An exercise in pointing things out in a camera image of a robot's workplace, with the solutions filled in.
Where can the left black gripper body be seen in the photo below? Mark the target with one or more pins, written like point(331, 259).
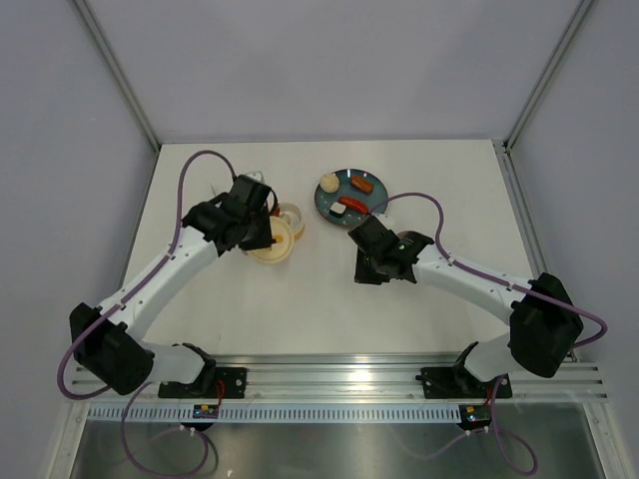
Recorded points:
point(259, 234)

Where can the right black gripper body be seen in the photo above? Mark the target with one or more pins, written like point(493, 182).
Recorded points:
point(368, 268)

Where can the yellow lunch box lid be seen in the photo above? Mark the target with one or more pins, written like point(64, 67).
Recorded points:
point(283, 241)

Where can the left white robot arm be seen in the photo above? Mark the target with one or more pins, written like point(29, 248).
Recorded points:
point(108, 339)

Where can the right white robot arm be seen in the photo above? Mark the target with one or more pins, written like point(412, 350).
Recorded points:
point(542, 328)

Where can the yellow lunch box container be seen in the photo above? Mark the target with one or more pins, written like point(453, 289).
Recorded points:
point(293, 216)

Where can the red sausage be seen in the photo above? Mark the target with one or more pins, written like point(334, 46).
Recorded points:
point(354, 204)

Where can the small black white sushi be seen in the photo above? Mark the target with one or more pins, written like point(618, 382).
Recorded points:
point(337, 210)

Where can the blue ceramic plate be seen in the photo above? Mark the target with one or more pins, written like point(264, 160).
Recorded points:
point(373, 201)

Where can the brown roasted meat piece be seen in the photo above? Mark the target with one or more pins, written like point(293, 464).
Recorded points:
point(362, 184)

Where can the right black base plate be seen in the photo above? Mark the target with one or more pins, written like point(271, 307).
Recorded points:
point(457, 383)

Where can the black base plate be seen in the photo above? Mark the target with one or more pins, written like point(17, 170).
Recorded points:
point(231, 382)
point(457, 383)

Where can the aluminium front rail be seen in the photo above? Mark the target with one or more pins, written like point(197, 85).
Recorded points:
point(390, 378)

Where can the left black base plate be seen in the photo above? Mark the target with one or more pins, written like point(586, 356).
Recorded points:
point(231, 382)

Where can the left aluminium frame post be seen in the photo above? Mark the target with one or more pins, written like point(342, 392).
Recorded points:
point(100, 39)

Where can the aluminium frame post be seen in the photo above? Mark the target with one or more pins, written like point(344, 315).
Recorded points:
point(100, 39)
point(558, 55)

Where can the white slotted cable duct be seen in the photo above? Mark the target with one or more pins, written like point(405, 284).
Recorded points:
point(280, 413)

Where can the right aluminium frame post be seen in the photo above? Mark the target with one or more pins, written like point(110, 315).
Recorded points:
point(558, 55)

